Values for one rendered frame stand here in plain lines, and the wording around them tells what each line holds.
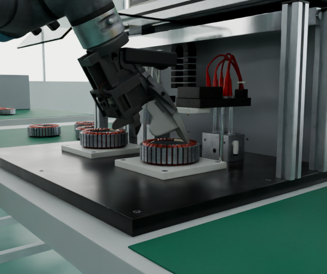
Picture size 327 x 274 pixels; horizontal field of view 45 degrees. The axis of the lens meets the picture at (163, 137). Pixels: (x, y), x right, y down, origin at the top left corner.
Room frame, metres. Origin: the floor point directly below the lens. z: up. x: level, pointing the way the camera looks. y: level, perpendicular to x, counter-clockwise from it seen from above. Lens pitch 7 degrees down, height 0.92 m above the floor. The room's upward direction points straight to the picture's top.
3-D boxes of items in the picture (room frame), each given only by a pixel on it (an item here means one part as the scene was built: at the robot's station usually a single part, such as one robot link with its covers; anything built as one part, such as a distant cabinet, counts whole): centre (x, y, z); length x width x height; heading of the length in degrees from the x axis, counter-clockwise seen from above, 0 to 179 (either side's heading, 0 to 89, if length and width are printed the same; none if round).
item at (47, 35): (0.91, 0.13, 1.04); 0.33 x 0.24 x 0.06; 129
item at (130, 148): (0.91, 0.14, 0.78); 0.15 x 0.15 x 0.01; 39
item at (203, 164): (0.72, -0.01, 0.78); 0.15 x 0.15 x 0.01; 39
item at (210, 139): (0.81, -0.13, 0.80); 0.08 x 0.05 x 0.06; 39
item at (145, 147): (0.72, -0.01, 0.80); 0.11 x 0.11 x 0.04
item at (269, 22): (0.88, -0.01, 1.03); 0.62 x 0.01 x 0.03; 39
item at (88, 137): (0.91, 0.14, 0.80); 0.11 x 0.11 x 0.04
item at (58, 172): (0.83, 0.05, 0.76); 0.64 x 0.47 x 0.02; 39
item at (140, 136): (1.00, 0.03, 0.80); 0.08 x 0.05 x 0.06; 39
